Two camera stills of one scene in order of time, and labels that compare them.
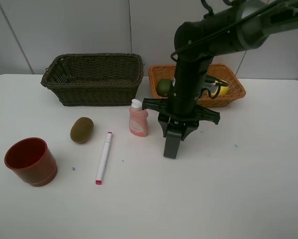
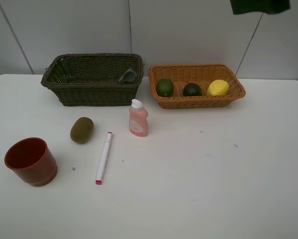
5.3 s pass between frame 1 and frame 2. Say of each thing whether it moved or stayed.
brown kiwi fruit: stayed
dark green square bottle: moved
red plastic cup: stayed
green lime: stayed
